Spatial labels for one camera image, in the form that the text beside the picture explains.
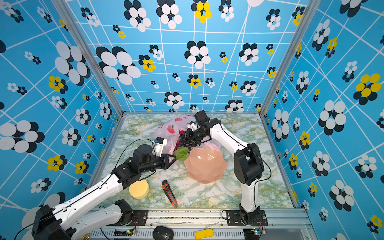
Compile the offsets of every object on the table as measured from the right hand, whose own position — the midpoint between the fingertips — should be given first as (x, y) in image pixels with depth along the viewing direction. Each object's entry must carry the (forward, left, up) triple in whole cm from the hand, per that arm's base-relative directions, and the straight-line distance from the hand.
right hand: (183, 142), depth 84 cm
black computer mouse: (-41, +8, -13) cm, 44 cm away
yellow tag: (-41, -11, -16) cm, 45 cm away
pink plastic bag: (+4, +5, +8) cm, 10 cm away
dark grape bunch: (-3, -2, +4) cm, 6 cm away
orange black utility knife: (-23, +7, -15) cm, 28 cm away
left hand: (-12, +1, +5) cm, 13 cm away
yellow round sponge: (-22, +24, -13) cm, 35 cm away
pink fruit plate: (-6, -13, -17) cm, 22 cm away
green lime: (-10, 0, +5) cm, 12 cm away
